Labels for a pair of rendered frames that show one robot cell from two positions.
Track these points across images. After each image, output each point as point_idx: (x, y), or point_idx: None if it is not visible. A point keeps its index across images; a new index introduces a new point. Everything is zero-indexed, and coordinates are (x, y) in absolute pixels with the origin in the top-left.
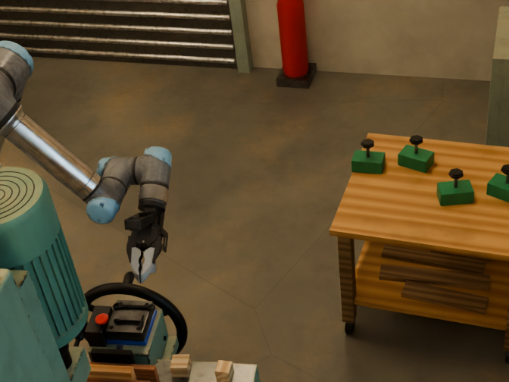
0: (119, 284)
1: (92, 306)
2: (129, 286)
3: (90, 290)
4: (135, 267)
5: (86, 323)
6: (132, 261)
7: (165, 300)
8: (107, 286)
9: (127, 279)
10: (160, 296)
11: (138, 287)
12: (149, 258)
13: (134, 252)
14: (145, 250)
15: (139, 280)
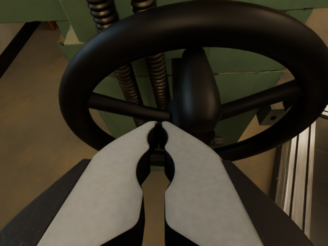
0: (202, 2)
1: (286, 84)
2: (158, 8)
3: (311, 29)
4: (183, 141)
5: (285, 118)
6: (215, 163)
7: (66, 67)
8: (247, 3)
9: (194, 71)
10: (72, 56)
11: (129, 18)
12: (102, 173)
13: (219, 209)
14: (124, 226)
15: (161, 122)
